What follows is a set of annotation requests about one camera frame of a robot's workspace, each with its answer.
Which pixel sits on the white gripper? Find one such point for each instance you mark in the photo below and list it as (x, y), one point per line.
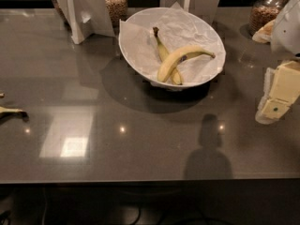
(287, 28)

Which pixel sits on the yellow banana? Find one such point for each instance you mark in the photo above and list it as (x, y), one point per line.
(172, 60)

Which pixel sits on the white bowl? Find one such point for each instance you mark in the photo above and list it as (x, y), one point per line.
(134, 58)

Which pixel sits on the yellow-green banana underneath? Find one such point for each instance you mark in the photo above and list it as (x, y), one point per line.
(163, 53)

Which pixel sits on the banana at left edge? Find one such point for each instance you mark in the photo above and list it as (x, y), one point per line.
(4, 110)

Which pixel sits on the white crumpled paper liner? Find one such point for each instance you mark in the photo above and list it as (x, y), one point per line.
(140, 44)

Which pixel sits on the left glass jar of grains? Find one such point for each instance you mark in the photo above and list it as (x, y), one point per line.
(117, 10)

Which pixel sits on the left white paper stand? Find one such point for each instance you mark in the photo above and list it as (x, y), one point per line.
(87, 17)

